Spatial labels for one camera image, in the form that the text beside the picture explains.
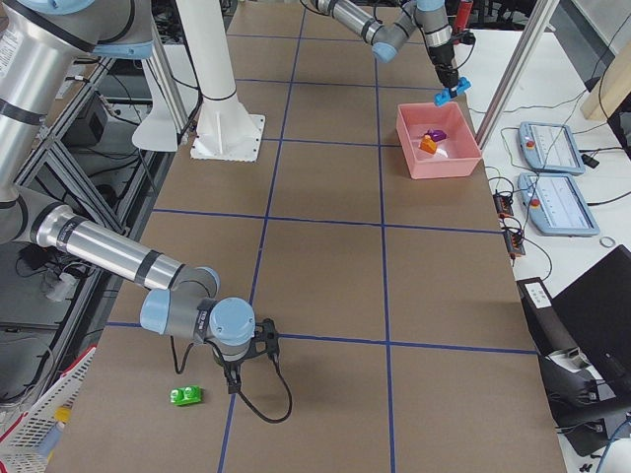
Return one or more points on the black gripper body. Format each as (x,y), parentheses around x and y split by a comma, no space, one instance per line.
(443,60)
(231,367)

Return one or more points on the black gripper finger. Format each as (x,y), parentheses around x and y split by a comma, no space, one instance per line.
(233,378)

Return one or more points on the long blue block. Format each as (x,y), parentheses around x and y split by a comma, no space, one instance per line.
(448,94)

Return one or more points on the green block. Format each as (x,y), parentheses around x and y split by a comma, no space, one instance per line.
(186,395)

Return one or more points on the purple block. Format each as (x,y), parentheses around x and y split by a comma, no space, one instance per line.
(437,135)

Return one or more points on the orange block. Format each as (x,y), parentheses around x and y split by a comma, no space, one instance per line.
(428,145)

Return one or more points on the pink plastic box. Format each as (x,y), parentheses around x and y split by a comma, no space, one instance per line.
(457,156)

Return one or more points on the upper teach pendant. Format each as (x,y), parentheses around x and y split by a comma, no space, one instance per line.
(550,147)

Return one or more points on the teach pendant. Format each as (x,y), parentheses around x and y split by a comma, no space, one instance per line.
(550,147)
(555,206)

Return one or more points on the lower teach pendant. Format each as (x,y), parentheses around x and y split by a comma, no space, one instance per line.
(555,206)

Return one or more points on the white mesh basket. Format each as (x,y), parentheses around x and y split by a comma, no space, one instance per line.
(28,444)

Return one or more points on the black laptop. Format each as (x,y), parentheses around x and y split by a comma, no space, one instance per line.
(595,309)

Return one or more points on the aluminium frame post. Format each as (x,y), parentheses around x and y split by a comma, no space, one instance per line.
(530,37)

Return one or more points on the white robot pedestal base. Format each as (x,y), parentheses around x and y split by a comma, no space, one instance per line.
(225,131)

